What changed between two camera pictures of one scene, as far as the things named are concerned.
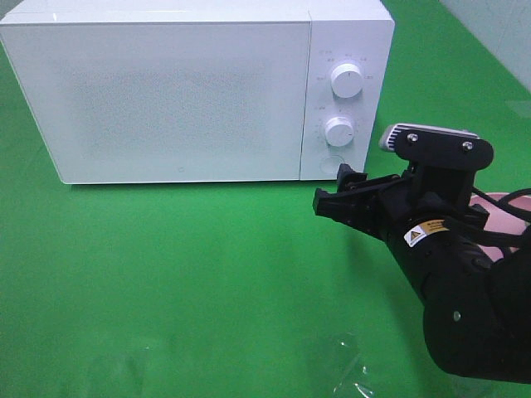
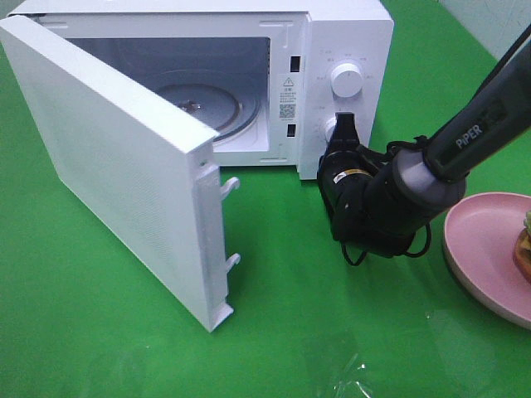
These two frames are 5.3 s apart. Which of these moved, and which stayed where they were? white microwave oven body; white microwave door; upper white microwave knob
Moved: white microwave door
Stayed: white microwave oven body; upper white microwave knob
